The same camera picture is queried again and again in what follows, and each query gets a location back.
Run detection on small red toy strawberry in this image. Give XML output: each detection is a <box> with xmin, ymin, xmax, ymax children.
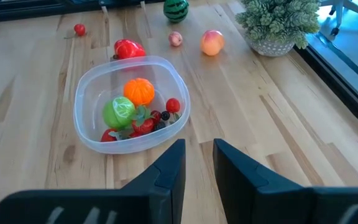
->
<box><xmin>150</xmin><ymin>110</ymin><xmax>162</xmax><ymax>125</ymax></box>

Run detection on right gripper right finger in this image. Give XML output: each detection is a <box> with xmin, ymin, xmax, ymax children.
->
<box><xmin>213</xmin><ymin>139</ymin><xmax>358</xmax><ymax>224</ymax></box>

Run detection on red toy cherry tomato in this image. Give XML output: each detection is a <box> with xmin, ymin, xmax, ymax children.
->
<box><xmin>165</xmin><ymin>98</ymin><xmax>181</xmax><ymax>114</ymax></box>

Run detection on large toy peach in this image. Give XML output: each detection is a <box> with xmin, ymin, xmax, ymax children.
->
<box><xmin>200</xmin><ymin>29</ymin><xmax>226</xmax><ymax>57</ymax></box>

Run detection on green toy cabbage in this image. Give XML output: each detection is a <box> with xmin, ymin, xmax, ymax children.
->
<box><xmin>102</xmin><ymin>96</ymin><xmax>136</xmax><ymax>130</ymax></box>

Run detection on gray office chair white base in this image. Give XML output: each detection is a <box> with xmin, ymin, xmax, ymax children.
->
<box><xmin>320</xmin><ymin>0</ymin><xmax>358</xmax><ymax>37</ymax></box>

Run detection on orange toy mandarin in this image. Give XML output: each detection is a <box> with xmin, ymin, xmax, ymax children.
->
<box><xmin>123</xmin><ymin>77</ymin><xmax>155</xmax><ymax>106</ymax></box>

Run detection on small toy peach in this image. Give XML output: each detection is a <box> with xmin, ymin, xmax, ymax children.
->
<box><xmin>168</xmin><ymin>30</ymin><xmax>183</xmax><ymax>47</ymax></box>

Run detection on green striped toy watermelon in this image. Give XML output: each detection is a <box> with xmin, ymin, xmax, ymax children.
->
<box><xmin>163</xmin><ymin>0</ymin><xmax>190</xmax><ymax>24</ymax></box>

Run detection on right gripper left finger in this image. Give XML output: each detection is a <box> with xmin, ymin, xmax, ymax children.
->
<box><xmin>0</xmin><ymin>139</ymin><xmax>186</xmax><ymax>224</ymax></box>

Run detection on red strawberry dark green leaves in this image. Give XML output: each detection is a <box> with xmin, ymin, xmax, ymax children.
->
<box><xmin>131</xmin><ymin>105</ymin><xmax>155</xmax><ymax>136</ymax></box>

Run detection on clear plastic tupperware container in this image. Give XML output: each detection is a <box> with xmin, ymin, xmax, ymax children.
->
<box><xmin>73</xmin><ymin>55</ymin><xmax>191</xmax><ymax>155</ymax></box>

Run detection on red strawberry pale green leaves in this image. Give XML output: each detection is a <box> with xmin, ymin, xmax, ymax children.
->
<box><xmin>100</xmin><ymin>127</ymin><xmax>134</xmax><ymax>143</ymax></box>

